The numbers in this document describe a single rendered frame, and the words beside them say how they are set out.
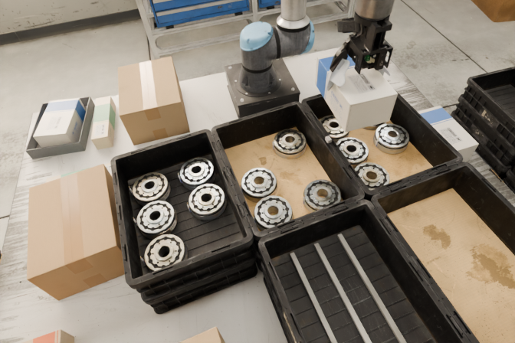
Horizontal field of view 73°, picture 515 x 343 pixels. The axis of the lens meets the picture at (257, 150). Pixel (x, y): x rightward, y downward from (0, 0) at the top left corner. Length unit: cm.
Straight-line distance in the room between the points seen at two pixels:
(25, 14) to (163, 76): 261
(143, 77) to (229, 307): 90
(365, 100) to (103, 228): 75
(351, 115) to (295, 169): 30
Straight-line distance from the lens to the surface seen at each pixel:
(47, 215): 115
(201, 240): 98
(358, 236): 98
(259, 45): 126
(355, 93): 86
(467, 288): 100
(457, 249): 104
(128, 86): 144
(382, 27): 78
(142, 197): 106
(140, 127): 137
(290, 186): 104
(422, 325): 93
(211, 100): 153
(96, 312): 114
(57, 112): 157
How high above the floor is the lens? 168
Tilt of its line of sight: 49 degrees down
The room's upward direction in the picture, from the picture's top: 5 degrees counter-clockwise
